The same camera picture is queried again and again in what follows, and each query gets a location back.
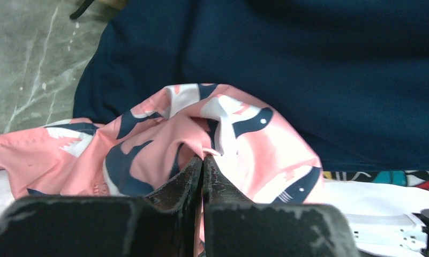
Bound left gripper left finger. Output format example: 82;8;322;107
0;157;202;256

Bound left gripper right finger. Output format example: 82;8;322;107
202;155;360;256

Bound pink patterned shorts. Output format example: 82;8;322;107
0;84;325;257

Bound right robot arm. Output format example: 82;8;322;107
321;180;429;256

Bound navy blue garment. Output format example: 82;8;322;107
73;1;429;171

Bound colourful patterned garment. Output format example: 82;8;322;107
323;170;429;191

